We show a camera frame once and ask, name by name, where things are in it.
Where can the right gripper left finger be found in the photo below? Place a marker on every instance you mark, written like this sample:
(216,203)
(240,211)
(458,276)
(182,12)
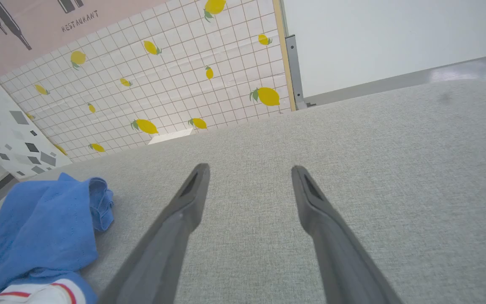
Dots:
(158,261)

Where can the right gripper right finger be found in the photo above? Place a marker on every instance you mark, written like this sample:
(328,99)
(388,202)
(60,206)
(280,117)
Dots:
(344,270)

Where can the blue white sports jersey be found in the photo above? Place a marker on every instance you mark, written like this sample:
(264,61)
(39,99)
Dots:
(36,228)

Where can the white rectangular box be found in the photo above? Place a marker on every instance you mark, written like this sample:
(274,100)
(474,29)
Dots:
(171,137)

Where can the lemon print tile partition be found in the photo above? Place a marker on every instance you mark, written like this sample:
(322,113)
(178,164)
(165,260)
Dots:
(163,84)

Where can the grey metal partition stand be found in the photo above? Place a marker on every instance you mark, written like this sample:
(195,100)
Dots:
(295,71)

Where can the pink restaurant print panel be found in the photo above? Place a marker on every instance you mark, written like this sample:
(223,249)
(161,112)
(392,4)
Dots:
(36,29)

